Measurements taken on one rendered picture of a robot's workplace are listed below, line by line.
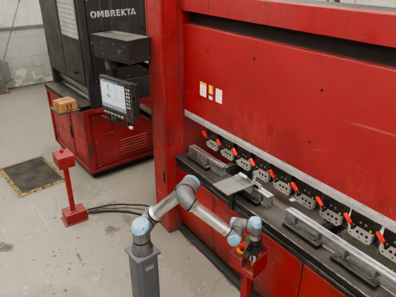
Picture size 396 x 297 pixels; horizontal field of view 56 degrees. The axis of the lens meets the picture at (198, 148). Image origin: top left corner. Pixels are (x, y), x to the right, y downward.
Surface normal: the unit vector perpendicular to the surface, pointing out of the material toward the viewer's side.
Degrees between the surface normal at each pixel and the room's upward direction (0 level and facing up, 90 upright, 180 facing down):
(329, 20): 90
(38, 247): 0
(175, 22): 90
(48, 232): 0
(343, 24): 90
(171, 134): 90
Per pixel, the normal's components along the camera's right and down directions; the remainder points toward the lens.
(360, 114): -0.83, 0.25
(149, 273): 0.62, 0.35
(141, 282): -0.12, 0.44
